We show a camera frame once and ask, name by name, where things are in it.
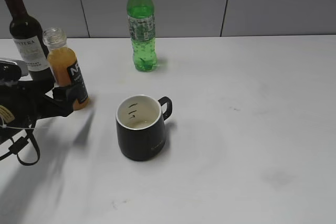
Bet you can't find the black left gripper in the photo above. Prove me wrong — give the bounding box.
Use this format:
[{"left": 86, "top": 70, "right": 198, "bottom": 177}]
[{"left": 1, "top": 78, "right": 81, "bottom": 140}]

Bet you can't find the NFC orange juice bottle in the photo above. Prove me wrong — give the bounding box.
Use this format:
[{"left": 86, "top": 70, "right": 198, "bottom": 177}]
[{"left": 43, "top": 27, "right": 89, "bottom": 111}]

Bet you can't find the black mug white interior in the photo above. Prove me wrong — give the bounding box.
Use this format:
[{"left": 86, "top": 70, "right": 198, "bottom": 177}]
[{"left": 115, "top": 94, "right": 173, "bottom": 161}]

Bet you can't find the dark red wine bottle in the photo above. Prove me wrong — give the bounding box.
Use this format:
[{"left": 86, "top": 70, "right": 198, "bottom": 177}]
[{"left": 5, "top": 0, "right": 55, "bottom": 81}]

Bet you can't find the green plastic soda bottle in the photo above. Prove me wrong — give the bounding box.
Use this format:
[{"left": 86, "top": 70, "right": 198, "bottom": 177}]
[{"left": 127, "top": 0, "right": 157, "bottom": 72}]

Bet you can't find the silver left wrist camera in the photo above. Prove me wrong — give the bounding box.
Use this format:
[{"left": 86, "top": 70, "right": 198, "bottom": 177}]
[{"left": 1, "top": 58, "right": 29, "bottom": 80}]

